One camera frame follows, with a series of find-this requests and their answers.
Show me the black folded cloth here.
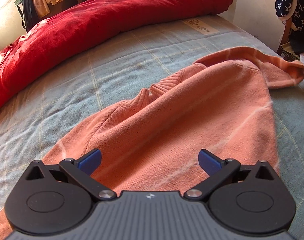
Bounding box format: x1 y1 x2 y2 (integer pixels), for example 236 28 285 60
290 30 304 55

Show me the red quilt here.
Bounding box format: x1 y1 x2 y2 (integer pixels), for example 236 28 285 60
0 0 234 115

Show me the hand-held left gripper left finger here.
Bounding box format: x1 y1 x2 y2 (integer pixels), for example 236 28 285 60
26 148 117 201

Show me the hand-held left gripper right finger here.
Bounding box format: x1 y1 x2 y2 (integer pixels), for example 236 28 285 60
184 149 275 201

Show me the pink striped knit sweater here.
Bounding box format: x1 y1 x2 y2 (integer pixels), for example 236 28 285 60
0 46 304 240

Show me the black strap bag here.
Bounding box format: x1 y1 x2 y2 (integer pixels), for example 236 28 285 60
18 0 39 32

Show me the grey-blue plaid bed sheet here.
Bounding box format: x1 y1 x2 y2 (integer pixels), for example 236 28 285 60
0 14 304 240

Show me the patterned chair cushion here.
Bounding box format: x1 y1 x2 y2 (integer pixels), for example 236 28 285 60
280 44 301 61

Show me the wooden chair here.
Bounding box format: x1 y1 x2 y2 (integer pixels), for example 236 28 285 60
277 15 304 63

